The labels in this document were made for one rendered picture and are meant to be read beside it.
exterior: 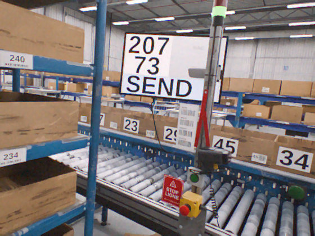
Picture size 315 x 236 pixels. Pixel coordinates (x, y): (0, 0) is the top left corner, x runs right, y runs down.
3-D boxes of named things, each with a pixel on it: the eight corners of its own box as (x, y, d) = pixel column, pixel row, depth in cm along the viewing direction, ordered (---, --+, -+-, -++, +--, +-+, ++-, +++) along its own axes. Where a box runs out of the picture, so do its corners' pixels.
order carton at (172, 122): (157, 141, 173) (159, 120, 171) (174, 136, 198) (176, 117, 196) (205, 153, 153) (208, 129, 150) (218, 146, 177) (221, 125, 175)
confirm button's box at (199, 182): (185, 183, 92) (187, 167, 91) (188, 181, 95) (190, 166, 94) (201, 189, 89) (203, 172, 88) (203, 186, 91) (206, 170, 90)
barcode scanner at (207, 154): (228, 180, 80) (227, 151, 79) (196, 175, 86) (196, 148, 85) (232, 175, 85) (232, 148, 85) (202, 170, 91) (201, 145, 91)
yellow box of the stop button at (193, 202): (176, 214, 89) (178, 197, 88) (185, 205, 96) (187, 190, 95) (211, 229, 81) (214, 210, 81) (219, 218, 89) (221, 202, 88)
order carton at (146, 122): (119, 132, 194) (121, 113, 192) (139, 128, 219) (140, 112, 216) (157, 141, 173) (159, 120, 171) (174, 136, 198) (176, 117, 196)
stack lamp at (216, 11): (210, 15, 85) (212, -2, 84) (214, 19, 89) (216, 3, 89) (223, 14, 83) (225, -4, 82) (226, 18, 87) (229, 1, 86)
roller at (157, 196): (152, 209, 110) (144, 207, 112) (193, 177, 153) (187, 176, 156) (152, 199, 109) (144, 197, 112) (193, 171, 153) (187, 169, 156)
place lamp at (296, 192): (287, 196, 121) (289, 185, 120) (287, 196, 122) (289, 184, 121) (302, 202, 118) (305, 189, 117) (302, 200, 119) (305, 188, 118)
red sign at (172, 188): (161, 201, 101) (163, 174, 100) (162, 200, 102) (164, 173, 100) (193, 214, 93) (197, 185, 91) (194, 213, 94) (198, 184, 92)
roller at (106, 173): (95, 175, 130) (98, 183, 129) (145, 155, 174) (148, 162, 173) (90, 176, 133) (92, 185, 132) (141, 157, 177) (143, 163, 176)
